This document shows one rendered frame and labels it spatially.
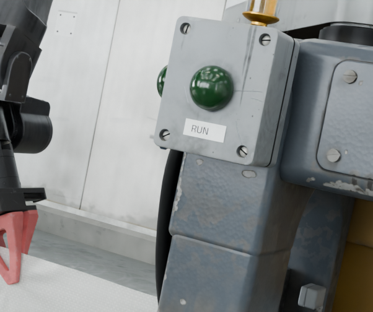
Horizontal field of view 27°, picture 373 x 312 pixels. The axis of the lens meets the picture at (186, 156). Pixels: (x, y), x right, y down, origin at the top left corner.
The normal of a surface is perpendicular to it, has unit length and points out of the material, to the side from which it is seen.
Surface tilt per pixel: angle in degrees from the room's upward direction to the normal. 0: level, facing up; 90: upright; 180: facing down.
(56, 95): 90
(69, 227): 90
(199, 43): 90
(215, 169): 90
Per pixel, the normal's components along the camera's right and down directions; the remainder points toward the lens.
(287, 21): -0.96, -0.18
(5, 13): -0.34, -0.33
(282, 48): 0.87, 0.20
